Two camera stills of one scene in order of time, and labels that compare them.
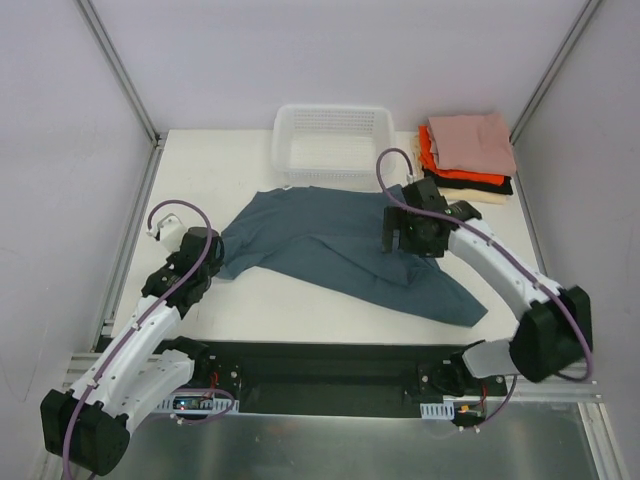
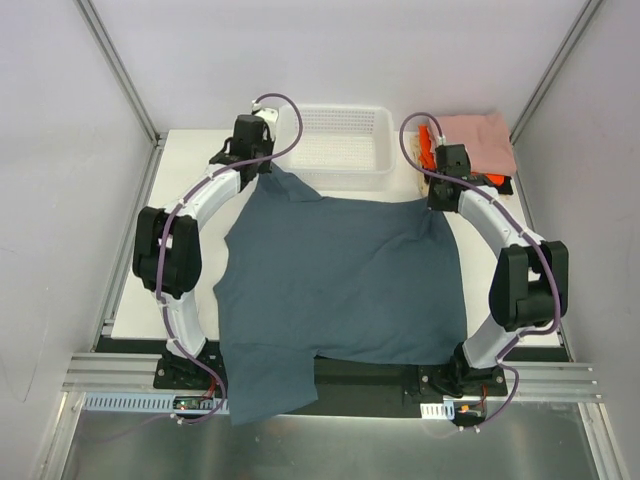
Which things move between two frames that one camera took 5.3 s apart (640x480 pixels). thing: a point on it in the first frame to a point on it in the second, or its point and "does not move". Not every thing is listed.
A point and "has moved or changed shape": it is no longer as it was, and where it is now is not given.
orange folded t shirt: x=428 y=162 does not move
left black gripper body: x=212 y=248 to x=263 y=163
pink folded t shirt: x=473 y=143 does not move
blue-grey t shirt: x=335 y=235 has moved or changed shape
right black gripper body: x=396 y=226 to x=437 y=198
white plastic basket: x=332 y=147 does not move
